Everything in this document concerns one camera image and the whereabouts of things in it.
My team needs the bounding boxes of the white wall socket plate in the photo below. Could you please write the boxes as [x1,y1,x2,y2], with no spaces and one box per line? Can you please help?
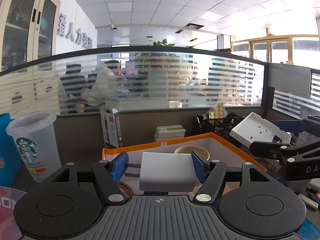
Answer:
[229,112,291,148]

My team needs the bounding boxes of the tan paper cup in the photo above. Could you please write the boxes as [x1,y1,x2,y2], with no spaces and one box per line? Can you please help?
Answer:
[174,146,210,160]

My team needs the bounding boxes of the white power adapter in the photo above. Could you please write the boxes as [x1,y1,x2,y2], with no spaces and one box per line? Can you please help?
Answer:
[121,152,197,193]

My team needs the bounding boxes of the brown tape roll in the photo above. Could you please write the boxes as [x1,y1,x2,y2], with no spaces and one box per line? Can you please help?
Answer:
[117,181,134,198]

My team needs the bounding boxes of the orange cardboard box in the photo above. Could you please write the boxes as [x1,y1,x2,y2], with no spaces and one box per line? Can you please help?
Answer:
[101,132,267,181]

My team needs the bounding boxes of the grey partition panel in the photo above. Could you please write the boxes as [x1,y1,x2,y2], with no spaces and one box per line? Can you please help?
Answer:
[268,63,311,96]

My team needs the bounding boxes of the black mesh desk organizer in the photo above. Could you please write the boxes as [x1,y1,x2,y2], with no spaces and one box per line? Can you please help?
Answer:
[191,112,244,148]

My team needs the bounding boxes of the small white product carton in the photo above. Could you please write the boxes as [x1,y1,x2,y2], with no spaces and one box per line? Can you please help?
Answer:
[100,98,123,148]

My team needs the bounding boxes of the yellow pill blister pack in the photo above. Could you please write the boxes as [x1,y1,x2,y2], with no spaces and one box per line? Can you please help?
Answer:
[207,102,228,119]

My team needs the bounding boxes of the green white flat boxes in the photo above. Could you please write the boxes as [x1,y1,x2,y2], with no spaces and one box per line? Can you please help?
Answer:
[154,125,186,141]

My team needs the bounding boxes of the clear Starbucks plastic cup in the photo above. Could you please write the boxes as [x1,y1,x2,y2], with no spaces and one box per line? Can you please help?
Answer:
[6,111,61,183]

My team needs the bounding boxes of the blue paper bag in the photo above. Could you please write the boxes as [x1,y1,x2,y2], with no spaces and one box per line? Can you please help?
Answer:
[0,113,23,187]

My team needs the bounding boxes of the frosted glass desk partition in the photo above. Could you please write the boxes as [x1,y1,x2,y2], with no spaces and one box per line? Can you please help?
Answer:
[1,46,268,118]

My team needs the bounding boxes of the colourful AGON desk mat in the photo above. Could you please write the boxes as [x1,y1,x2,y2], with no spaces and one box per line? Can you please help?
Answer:
[0,187,26,240]

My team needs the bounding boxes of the potted green plant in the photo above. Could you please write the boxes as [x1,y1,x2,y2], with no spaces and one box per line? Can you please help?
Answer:
[153,38,175,47]

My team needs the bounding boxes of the beige glass door cabinet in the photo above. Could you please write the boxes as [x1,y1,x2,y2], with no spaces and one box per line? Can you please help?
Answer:
[1,0,61,70]

